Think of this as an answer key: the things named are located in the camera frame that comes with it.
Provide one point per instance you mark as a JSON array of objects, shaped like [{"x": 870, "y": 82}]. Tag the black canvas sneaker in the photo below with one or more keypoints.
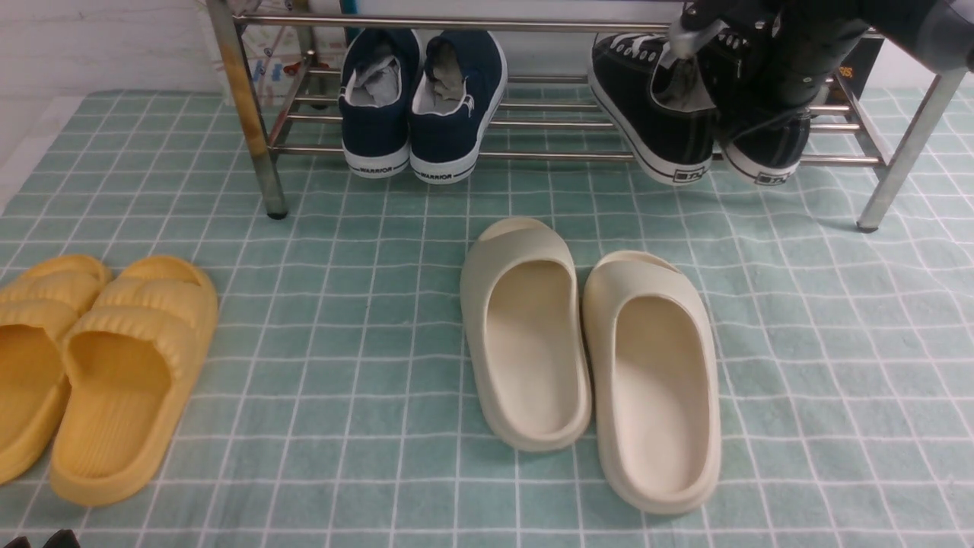
[
  {"x": 658, "y": 102},
  {"x": 768, "y": 155}
]

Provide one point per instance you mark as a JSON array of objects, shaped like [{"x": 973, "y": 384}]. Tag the yellow foam slipper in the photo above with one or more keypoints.
[
  {"x": 132, "y": 360},
  {"x": 37, "y": 309}
]

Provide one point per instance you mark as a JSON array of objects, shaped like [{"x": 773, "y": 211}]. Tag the left yellow foam slipper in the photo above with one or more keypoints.
[{"x": 37, "y": 309}]

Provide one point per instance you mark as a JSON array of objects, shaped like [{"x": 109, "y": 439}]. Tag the right navy canvas sneaker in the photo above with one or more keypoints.
[{"x": 464, "y": 76}]

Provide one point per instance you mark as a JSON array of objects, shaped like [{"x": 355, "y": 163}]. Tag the right cream foam slide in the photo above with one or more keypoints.
[{"x": 652, "y": 352}]

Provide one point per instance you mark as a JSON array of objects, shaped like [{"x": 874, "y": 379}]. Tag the colourful printed paper sheet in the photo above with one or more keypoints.
[{"x": 274, "y": 57}]

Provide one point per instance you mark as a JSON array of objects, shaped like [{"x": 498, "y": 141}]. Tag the green checkered floor cloth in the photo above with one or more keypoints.
[{"x": 338, "y": 408}]

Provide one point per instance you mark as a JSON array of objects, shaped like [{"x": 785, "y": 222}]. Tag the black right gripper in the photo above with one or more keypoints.
[{"x": 796, "y": 46}]

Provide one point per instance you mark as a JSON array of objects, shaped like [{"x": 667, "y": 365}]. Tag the navy canvas sneaker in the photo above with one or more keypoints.
[
  {"x": 464, "y": 76},
  {"x": 378, "y": 80}
]

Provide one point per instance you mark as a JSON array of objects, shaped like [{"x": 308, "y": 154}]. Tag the dark printed cardboard box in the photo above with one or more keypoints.
[{"x": 857, "y": 66}]

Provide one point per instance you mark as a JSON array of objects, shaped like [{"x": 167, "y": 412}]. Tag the right yellow foam slipper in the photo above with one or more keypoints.
[{"x": 132, "y": 360}]

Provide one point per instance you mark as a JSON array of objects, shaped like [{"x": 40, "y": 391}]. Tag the metal shoe rack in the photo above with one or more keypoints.
[{"x": 265, "y": 145}]

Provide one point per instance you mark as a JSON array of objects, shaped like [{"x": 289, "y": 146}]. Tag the left cream foam slide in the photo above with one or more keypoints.
[{"x": 520, "y": 305}]

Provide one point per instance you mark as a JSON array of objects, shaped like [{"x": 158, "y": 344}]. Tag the left navy canvas sneaker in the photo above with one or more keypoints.
[{"x": 378, "y": 80}]

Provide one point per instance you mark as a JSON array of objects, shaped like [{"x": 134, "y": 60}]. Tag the cream foam slide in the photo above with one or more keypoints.
[
  {"x": 520, "y": 305},
  {"x": 652, "y": 352}
]

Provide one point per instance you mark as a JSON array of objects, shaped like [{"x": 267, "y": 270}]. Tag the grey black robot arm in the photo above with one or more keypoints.
[{"x": 937, "y": 34}]

